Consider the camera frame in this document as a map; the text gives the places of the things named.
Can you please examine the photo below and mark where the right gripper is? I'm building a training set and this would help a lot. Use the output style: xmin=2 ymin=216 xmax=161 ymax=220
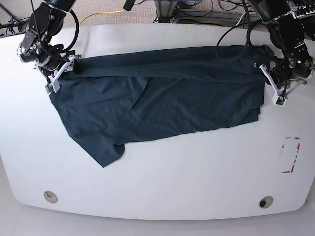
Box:
xmin=34 ymin=53 xmax=82 ymax=85

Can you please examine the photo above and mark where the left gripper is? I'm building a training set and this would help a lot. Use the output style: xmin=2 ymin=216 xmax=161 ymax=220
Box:
xmin=254 ymin=61 xmax=307 ymax=100

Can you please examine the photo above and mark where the dark blue T-shirt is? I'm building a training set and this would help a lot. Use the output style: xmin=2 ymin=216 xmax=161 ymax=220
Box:
xmin=50 ymin=45 xmax=274 ymax=167

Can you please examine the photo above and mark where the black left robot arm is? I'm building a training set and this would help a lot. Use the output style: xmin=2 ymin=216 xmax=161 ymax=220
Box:
xmin=249 ymin=0 xmax=315 ymax=107

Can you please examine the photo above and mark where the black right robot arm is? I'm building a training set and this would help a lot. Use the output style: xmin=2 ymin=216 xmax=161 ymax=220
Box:
xmin=17 ymin=0 xmax=82 ymax=94

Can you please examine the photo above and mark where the black tripod stand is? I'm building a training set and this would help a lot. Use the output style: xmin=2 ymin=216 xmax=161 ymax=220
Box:
xmin=0 ymin=0 xmax=32 ymax=37

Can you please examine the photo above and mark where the white power strip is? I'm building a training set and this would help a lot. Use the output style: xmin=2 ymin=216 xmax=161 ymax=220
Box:
xmin=294 ymin=5 xmax=315 ymax=19

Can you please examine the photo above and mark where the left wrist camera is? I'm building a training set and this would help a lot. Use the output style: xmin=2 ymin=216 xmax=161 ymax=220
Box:
xmin=272 ymin=94 xmax=287 ymax=108

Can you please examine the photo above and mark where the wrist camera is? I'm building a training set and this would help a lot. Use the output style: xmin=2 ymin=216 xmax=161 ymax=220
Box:
xmin=272 ymin=94 xmax=287 ymax=108
xmin=45 ymin=81 xmax=60 ymax=94

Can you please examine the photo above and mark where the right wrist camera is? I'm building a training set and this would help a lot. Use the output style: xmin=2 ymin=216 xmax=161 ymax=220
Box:
xmin=45 ymin=81 xmax=60 ymax=94

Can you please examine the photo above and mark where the yellow cable on floor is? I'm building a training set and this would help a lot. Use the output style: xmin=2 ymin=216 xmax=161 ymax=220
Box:
xmin=78 ymin=9 xmax=125 ymax=27

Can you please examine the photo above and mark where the aluminium frame post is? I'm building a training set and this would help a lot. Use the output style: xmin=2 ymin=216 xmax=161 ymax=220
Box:
xmin=154 ymin=0 xmax=178 ymax=23

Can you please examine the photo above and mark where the right table cable grommet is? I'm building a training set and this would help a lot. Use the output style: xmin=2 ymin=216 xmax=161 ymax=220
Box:
xmin=258 ymin=196 xmax=274 ymax=209

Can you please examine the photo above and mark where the table cable grommet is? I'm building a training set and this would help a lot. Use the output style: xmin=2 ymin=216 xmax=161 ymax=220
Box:
xmin=258 ymin=196 xmax=274 ymax=209
xmin=43 ymin=191 xmax=58 ymax=204

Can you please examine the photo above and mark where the left table cable grommet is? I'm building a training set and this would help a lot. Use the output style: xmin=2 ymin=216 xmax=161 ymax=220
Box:
xmin=43 ymin=191 xmax=58 ymax=204

